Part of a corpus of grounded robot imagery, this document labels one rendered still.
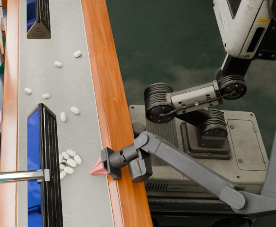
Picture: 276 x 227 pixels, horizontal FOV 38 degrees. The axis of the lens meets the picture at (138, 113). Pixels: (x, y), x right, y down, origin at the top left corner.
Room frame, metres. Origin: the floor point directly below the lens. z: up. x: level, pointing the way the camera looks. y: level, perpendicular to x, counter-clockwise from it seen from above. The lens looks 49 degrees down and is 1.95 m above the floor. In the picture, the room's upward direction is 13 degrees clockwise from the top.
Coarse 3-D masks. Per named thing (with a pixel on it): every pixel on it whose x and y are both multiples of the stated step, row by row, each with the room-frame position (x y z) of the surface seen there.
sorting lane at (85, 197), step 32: (64, 0) 1.70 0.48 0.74; (64, 32) 1.46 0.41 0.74; (32, 64) 1.21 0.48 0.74; (64, 64) 1.25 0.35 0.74; (32, 96) 1.03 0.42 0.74; (64, 96) 1.07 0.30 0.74; (64, 128) 0.91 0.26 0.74; (96, 128) 0.95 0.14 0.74; (96, 160) 0.81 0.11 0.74; (64, 192) 0.66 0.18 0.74; (96, 192) 0.68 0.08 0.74; (64, 224) 0.55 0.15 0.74; (96, 224) 0.57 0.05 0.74
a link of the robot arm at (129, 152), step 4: (132, 144) 0.80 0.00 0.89; (124, 148) 0.79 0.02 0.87; (128, 148) 0.78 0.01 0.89; (132, 148) 0.78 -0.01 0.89; (124, 152) 0.77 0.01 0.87; (128, 152) 0.77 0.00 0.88; (132, 152) 0.77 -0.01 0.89; (136, 152) 0.77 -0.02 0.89; (124, 156) 0.76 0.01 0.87; (128, 156) 0.76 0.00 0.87; (132, 156) 0.76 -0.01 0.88; (136, 156) 0.76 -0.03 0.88; (128, 160) 0.75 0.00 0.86; (132, 160) 0.75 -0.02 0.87
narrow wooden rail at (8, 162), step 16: (16, 0) 1.58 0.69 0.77; (16, 16) 1.47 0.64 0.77; (16, 32) 1.36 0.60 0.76; (16, 48) 1.26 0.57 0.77; (16, 64) 1.16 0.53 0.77; (16, 80) 1.08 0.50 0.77; (16, 96) 1.00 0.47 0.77; (16, 112) 0.92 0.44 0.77; (16, 128) 0.85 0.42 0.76; (16, 144) 0.78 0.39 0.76; (0, 160) 0.71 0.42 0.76; (16, 160) 0.72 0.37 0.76; (0, 192) 0.59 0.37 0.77; (16, 192) 0.61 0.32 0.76; (0, 208) 0.54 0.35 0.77; (16, 208) 0.55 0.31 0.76; (0, 224) 0.49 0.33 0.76; (16, 224) 0.51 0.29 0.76
